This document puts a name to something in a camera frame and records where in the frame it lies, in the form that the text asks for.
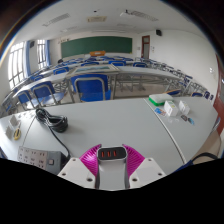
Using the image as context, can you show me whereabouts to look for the large bright window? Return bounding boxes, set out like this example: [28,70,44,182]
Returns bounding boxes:
[8,41,25,90]

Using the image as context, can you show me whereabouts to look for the ceiling light panels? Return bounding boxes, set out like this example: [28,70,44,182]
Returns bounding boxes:
[41,9,159,34]

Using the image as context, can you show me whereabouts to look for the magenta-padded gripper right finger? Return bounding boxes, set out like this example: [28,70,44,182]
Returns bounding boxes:
[122,143,167,190]

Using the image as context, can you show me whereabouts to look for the red-brown door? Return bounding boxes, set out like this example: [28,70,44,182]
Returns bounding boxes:
[213,56,224,126]

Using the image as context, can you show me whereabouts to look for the blue curtain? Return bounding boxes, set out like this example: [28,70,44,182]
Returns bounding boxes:
[45,39,52,67]
[25,40,33,76]

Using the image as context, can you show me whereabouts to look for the yellow tape roll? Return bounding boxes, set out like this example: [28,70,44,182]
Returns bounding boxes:
[12,128,22,141]

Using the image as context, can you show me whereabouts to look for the blue classroom chairs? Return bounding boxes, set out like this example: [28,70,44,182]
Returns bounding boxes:
[1,56,214,113]

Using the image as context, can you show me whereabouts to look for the orange teacher podium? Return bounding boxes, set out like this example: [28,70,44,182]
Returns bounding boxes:
[89,50,107,57]

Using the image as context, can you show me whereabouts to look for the white charger block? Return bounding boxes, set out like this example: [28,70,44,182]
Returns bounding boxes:
[94,145,130,191]

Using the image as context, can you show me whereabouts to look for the brown door with window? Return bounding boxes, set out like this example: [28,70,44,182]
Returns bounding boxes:
[141,35,151,60]

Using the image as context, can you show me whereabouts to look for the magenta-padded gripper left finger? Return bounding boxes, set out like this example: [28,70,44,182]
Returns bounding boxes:
[57,143,102,190]

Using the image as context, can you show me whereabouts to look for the white ceiling projector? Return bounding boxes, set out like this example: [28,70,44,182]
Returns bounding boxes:
[119,9,133,18]

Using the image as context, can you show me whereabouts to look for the brown power strip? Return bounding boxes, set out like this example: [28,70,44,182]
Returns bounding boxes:
[17,145,70,176]

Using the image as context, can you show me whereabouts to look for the coiled black power cable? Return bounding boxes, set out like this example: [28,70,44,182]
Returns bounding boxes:
[34,107,72,161]

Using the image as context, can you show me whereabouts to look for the black-rimmed blue chair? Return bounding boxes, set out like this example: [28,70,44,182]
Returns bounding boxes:
[176,152,219,173]

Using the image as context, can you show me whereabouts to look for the narrow bright window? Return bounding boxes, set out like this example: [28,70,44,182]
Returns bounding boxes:
[36,39,47,70]

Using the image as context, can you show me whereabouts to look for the green and white box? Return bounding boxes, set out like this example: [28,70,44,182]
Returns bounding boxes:
[148,93,174,107]

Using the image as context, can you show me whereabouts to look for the green chalkboard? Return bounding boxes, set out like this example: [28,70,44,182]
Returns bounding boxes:
[60,35,133,59]

